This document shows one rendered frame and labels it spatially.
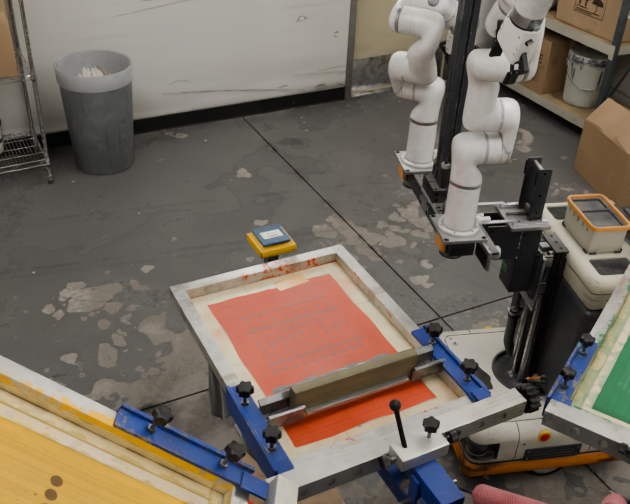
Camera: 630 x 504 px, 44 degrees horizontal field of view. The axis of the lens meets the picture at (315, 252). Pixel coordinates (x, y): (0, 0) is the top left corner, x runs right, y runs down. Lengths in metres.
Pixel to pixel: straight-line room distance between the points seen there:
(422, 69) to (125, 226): 2.47
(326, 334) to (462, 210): 0.55
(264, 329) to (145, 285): 1.88
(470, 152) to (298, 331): 0.71
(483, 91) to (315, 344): 0.83
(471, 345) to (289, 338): 1.28
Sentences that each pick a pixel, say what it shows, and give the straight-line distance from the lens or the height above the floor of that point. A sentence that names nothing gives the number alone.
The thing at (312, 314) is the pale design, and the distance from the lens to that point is 2.34.
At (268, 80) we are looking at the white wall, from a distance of 5.83.
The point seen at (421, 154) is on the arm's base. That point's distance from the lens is 2.77.
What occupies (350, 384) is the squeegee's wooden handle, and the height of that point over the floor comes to 1.03.
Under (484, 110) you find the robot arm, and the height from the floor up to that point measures 1.55.
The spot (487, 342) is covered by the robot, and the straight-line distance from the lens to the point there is 3.40.
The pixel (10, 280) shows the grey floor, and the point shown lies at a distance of 4.28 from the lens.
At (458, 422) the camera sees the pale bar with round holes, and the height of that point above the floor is 1.04.
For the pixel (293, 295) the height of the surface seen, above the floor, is 0.96.
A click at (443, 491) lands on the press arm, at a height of 1.04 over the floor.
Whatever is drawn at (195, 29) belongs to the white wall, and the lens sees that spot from 5.50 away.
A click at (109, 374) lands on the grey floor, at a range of 3.61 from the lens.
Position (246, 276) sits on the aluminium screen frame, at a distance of 2.43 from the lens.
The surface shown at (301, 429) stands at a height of 0.96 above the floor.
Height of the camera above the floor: 2.41
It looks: 34 degrees down
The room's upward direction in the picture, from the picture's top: 3 degrees clockwise
